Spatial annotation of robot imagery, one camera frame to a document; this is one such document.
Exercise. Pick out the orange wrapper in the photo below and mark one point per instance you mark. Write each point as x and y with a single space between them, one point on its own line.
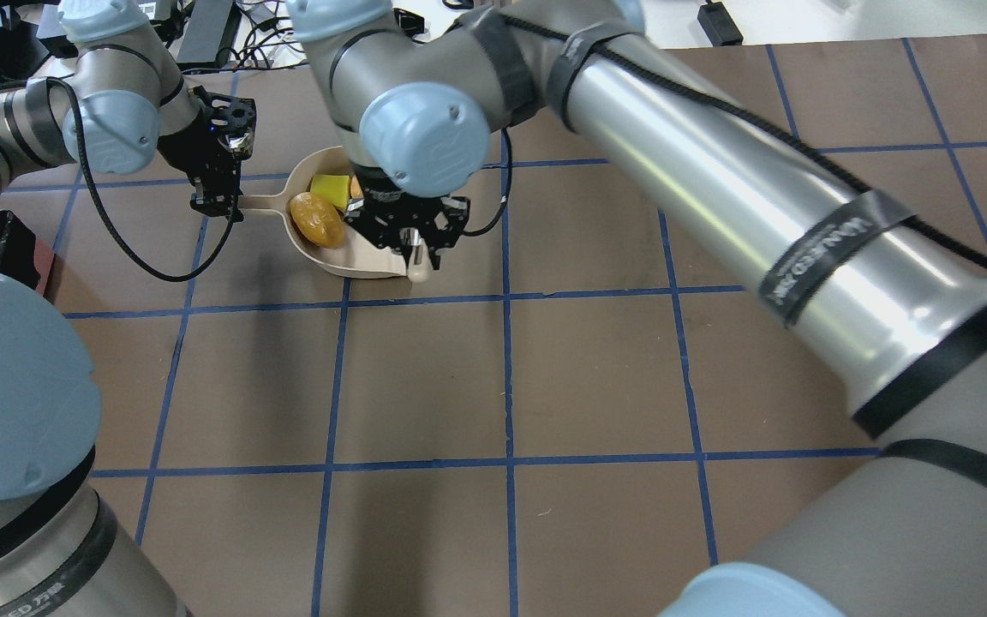
317 220

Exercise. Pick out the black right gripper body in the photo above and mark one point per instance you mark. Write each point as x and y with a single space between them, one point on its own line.
397 216

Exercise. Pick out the yellow sponge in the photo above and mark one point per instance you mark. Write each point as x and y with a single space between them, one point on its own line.
336 189

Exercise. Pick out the black power adapter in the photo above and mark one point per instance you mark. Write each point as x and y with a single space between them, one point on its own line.
718 25

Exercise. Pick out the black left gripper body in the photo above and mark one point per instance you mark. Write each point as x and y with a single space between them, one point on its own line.
191 152

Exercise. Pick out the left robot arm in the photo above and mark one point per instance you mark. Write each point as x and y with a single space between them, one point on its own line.
62 550

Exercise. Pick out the black lined trash bin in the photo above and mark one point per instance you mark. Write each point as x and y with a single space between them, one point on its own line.
23 255

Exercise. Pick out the beige dustpan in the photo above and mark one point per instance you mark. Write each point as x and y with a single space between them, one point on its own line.
357 259

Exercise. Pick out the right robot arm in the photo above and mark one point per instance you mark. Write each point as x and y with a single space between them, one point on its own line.
897 309

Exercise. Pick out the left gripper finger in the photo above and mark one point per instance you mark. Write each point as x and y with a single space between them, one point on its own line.
202 200
228 196

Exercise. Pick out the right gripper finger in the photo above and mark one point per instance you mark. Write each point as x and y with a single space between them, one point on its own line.
414 248
440 253

